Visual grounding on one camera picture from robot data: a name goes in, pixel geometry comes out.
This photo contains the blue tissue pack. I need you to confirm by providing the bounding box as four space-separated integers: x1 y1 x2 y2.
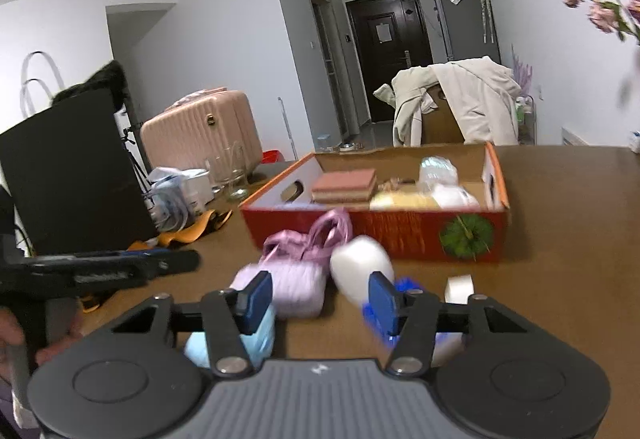
361 272 424 349

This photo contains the light blue plush toy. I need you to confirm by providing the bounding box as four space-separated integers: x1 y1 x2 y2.
183 305 276 371

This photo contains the lavender knitted pouch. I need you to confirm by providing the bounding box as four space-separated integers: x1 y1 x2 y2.
230 261 326 320

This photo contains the white round sponge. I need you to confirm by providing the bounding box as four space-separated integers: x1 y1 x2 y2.
330 235 395 308

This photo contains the yellow white plush toy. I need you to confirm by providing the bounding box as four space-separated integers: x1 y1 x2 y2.
369 185 480 211

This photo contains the small orange snack packet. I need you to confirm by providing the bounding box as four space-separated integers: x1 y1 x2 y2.
380 178 416 192

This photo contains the iridescent crinkly bag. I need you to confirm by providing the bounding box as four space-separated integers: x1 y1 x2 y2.
416 156 459 193

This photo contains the pink satin scrunchie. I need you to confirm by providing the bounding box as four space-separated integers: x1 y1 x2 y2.
260 208 354 269

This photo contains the person's left hand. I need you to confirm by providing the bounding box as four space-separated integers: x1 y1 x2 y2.
1 307 82 381

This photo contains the orange cardboard box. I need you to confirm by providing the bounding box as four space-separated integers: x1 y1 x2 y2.
240 143 510 263

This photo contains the black bag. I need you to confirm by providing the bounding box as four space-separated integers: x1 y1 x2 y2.
1 61 157 256

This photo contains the white blue appliance bundle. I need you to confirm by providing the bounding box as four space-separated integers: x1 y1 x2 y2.
144 167 214 233

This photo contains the glass jar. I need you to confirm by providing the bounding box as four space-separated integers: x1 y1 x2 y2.
205 141 250 202

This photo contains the red plastic bucket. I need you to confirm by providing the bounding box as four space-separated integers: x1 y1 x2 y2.
262 150 284 164

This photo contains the wooden chair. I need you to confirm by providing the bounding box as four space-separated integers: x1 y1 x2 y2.
422 84 464 145

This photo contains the pink suitcase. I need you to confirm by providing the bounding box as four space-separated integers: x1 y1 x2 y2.
141 88 262 171

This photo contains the beige coat on chair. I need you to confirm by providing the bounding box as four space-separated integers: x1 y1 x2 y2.
373 56 522 146

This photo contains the dark entrance door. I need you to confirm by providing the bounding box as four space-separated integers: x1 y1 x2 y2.
346 0 434 122

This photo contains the small white bottle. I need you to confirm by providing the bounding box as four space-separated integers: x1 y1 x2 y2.
628 131 640 155

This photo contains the grey refrigerator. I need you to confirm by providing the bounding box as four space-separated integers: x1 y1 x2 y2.
435 0 501 64

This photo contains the orange strap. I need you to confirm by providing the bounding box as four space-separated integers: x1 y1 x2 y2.
79 208 234 313

